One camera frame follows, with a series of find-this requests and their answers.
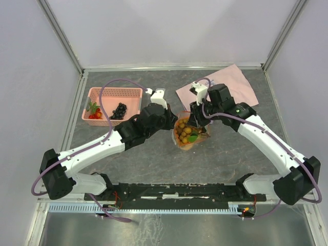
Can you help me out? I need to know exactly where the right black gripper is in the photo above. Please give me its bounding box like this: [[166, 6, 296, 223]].
[[186, 98, 222, 129]]

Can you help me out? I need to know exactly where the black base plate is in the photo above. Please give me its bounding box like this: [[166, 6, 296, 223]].
[[94, 175, 267, 210]]

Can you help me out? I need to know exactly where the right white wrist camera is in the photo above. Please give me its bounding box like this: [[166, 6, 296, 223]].
[[190, 82, 211, 106]]

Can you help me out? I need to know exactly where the clear zip top bag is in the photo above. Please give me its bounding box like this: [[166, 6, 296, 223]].
[[172, 111, 210, 151]]

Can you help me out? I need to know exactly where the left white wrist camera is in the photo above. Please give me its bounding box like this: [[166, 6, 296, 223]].
[[146, 88, 168, 110]]

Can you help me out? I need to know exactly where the pink cloth with lettering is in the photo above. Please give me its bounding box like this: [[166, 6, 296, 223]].
[[176, 65, 259, 111]]

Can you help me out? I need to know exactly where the red cherry tomatoes sprig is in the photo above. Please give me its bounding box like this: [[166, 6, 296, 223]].
[[86, 102, 102, 119]]

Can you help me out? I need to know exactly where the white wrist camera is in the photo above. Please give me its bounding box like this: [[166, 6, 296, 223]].
[[146, 88, 168, 110], [190, 82, 211, 106]]

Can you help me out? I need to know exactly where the light blue cable duct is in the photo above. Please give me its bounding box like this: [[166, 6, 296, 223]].
[[48, 203, 254, 215]]

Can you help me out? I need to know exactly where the orange persimmon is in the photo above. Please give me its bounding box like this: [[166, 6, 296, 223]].
[[178, 142, 194, 151]]

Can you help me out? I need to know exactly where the brown longan bunch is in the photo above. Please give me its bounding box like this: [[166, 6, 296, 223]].
[[173, 118, 210, 144]]

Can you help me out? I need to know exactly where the pink plastic basket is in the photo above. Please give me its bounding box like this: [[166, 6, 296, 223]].
[[81, 87, 142, 127]]

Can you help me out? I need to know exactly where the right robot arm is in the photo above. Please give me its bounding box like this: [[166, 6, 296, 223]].
[[190, 82, 322, 205]]

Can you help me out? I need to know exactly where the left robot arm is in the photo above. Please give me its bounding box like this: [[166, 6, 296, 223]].
[[40, 103, 177, 200]]

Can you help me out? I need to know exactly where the black grape bunch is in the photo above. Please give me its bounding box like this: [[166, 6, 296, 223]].
[[109, 102, 127, 120]]

